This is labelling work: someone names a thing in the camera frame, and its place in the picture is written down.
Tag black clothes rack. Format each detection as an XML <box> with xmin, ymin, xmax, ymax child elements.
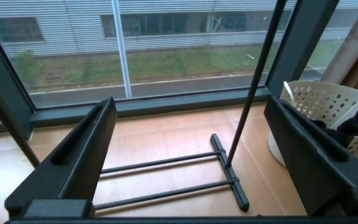
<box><xmin>0</xmin><ymin>0</ymin><xmax>288</xmax><ymax>213</ymax></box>

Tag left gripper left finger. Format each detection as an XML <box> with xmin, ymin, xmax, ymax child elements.
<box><xmin>4</xmin><ymin>96</ymin><xmax>118</xmax><ymax>218</ymax></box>

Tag white laundry basket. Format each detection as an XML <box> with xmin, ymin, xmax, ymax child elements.
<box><xmin>267</xmin><ymin>80</ymin><xmax>358</xmax><ymax>167</ymax></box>

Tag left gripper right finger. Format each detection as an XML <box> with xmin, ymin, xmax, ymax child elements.
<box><xmin>263</xmin><ymin>95</ymin><xmax>358</xmax><ymax>217</ymax></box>

